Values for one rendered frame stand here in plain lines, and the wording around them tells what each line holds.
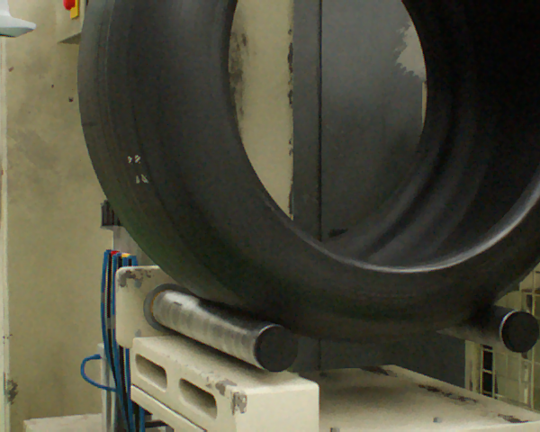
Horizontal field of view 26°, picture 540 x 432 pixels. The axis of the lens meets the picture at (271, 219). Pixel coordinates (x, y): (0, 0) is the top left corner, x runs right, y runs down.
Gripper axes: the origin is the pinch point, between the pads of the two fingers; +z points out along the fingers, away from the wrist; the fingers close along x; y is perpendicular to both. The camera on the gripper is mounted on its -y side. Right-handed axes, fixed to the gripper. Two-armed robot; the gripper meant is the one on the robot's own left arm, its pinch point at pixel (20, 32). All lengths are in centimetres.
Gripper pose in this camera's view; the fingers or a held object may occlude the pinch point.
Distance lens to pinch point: 114.1
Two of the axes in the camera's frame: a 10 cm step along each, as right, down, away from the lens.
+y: 1.0, -9.9, -0.1
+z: 9.1, 0.9, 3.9
